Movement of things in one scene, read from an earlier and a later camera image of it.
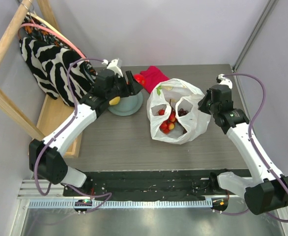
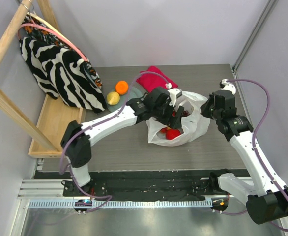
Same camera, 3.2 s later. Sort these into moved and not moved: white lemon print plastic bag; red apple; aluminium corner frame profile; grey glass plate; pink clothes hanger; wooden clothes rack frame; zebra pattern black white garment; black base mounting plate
Moved: white lemon print plastic bag; red apple
Not moved: black base mounting plate; wooden clothes rack frame; aluminium corner frame profile; grey glass plate; pink clothes hanger; zebra pattern black white garment
